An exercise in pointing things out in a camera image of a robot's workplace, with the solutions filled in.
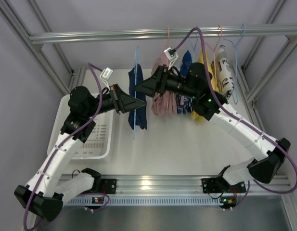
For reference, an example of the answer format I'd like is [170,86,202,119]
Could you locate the pink wire hanger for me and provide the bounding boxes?
[164,26,170,66]

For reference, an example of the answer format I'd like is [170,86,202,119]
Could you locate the navy blue trousers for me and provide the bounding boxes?
[128,64,148,130]

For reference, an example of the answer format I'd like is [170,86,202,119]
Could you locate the pink trousers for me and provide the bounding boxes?
[151,53,177,117]

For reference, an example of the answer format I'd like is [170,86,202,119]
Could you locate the light blue wire hanger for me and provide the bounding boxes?
[129,45,142,140]

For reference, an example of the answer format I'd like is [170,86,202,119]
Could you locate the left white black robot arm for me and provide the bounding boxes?
[14,84,146,222]

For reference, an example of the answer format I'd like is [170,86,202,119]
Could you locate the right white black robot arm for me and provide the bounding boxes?
[135,63,290,192]

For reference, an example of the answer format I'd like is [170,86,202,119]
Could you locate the blue white patterned trousers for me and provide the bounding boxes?
[176,51,193,115]

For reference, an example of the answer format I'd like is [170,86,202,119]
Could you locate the yellow trousers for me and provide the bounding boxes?
[191,51,219,125]

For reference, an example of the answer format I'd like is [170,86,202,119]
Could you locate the white black print trousers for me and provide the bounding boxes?
[211,45,234,99]

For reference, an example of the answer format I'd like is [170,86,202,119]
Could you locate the empty light blue hanger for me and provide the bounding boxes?
[223,24,246,105]

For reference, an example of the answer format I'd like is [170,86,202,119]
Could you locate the white plastic basket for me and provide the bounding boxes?
[47,95,114,160]

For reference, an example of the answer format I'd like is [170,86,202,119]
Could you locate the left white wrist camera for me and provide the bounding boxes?
[100,67,113,81]

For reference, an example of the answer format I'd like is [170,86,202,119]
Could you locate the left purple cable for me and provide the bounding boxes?
[23,62,110,231]

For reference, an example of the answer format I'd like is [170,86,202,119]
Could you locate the purple cable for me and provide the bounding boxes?
[173,26,297,193]
[23,62,110,231]

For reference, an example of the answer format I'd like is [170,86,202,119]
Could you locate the aluminium hanging rail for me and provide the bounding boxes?
[28,24,297,44]

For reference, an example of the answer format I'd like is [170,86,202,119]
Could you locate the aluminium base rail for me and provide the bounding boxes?
[102,175,291,196]

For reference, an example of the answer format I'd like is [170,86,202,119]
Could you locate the slotted grey cable duct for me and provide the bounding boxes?
[66,196,229,206]

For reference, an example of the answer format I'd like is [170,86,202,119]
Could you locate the right aluminium frame strut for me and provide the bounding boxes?
[242,0,297,107]

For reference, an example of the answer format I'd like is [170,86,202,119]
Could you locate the aluminium frame strut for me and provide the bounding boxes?
[0,0,86,95]
[242,0,297,107]

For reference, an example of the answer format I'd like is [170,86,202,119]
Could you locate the left aluminium frame strut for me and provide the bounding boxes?
[0,0,86,95]

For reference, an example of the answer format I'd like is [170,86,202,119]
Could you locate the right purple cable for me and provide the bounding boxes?
[173,26,297,193]

